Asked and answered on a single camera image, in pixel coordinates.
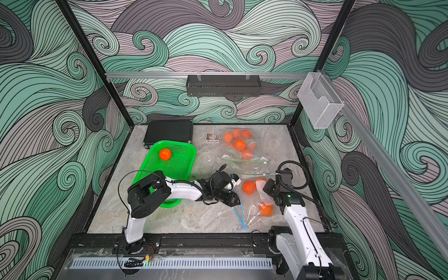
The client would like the small card box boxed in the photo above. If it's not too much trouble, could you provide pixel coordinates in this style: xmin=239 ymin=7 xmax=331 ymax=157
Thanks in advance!
xmin=205 ymin=133 xmax=221 ymax=142

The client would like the aluminium wall rail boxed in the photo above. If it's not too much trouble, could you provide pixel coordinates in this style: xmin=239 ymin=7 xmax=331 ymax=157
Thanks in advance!
xmin=105 ymin=71 xmax=308 ymax=80
xmin=317 ymin=70 xmax=448 ymax=260

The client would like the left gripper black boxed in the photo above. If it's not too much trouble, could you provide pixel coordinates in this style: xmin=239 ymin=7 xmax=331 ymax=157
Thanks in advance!
xmin=212 ymin=189 xmax=243 ymax=208

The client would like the black wall tray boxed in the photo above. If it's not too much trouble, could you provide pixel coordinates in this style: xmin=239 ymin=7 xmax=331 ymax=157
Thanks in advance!
xmin=186 ymin=75 xmax=261 ymax=98

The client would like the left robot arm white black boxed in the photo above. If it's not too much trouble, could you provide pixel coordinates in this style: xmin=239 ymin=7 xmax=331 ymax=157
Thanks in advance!
xmin=121 ymin=164 xmax=241 ymax=254

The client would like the white slotted cable duct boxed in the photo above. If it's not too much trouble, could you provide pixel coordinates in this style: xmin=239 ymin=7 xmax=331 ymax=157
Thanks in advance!
xmin=69 ymin=257 xmax=274 ymax=270

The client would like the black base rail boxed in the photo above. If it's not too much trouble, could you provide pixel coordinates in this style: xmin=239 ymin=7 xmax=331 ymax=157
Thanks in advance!
xmin=66 ymin=232 xmax=347 ymax=256

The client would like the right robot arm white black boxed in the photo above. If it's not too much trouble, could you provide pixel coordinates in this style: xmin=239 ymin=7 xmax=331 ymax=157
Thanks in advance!
xmin=263 ymin=161 xmax=345 ymax=280

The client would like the aluminium wall rail back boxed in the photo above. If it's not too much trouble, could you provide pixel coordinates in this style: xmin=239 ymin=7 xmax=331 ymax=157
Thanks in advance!
xmin=105 ymin=71 xmax=308 ymax=80

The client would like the green plastic basket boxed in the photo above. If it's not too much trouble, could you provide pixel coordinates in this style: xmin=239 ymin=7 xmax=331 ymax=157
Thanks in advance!
xmin=128 ymin=141 xmax=203 ymax=212

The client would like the orange fruit taken out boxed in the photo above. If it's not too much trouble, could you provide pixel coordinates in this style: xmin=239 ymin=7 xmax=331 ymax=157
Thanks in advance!
xmin=159 ymin=148 xmax=173 ymax=161

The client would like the green-zip bag of oranges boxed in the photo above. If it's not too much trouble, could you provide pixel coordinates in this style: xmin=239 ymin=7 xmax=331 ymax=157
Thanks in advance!
xmin=221 ymin=128 xmax=270 ymax=176

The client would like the aluminium wall rail right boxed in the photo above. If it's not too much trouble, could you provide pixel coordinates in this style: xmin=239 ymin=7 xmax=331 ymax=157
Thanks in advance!
xmin=317 ymin=70 xmax=448 ymax=260

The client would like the black hard case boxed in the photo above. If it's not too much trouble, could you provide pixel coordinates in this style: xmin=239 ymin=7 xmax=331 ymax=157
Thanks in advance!
xmin=143 ymin=120 xmax=193 ymax=149

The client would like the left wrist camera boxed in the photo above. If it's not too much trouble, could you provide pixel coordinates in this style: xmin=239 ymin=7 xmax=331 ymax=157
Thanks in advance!
xmin=225 ymin=173 xmax=241 ymax=191

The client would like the clear acrylic wall holder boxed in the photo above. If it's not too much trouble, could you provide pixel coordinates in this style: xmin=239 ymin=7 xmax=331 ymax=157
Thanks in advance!
xmin=297 ymin=72 xmax=344 ymax=129

